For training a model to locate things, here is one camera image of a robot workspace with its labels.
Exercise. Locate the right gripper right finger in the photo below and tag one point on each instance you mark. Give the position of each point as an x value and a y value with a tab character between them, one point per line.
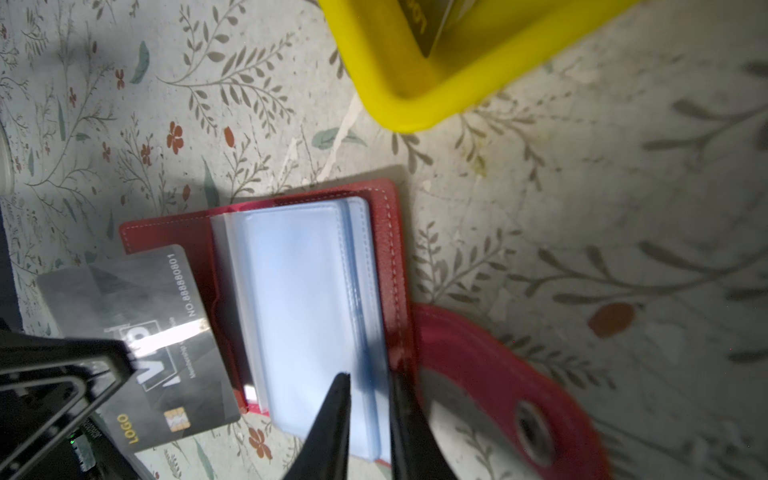
415	454

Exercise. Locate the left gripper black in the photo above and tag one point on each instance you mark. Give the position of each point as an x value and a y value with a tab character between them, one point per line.
49	387

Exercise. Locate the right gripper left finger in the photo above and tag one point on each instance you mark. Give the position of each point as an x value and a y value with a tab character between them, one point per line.
325	452

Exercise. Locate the black VIP credit card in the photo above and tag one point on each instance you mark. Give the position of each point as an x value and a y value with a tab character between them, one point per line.
149	301

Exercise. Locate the yellow plastic card tray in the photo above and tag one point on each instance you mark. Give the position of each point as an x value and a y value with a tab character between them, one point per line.
495	43

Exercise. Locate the stack of cards in tray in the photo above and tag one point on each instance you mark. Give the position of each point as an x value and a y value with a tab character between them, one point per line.
427	19

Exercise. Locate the floral table mat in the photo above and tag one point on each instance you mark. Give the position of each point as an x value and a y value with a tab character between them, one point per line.
604	216

